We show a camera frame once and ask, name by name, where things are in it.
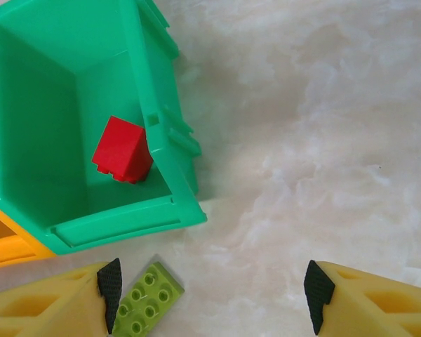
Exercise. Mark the green plastic bin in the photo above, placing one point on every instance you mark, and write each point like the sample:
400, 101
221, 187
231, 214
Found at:
38, 105

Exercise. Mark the red lego brick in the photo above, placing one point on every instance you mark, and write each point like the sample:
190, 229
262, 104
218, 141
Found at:
115, 147

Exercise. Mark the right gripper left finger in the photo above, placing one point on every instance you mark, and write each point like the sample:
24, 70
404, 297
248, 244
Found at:
73, 312

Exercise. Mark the orange plastic bin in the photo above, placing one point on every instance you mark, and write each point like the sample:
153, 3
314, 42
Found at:
7, 245

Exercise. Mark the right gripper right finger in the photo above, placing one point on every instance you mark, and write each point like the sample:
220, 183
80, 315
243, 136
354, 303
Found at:
354, 309

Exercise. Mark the lime green lego plate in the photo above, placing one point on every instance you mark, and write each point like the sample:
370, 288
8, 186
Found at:
151, 295

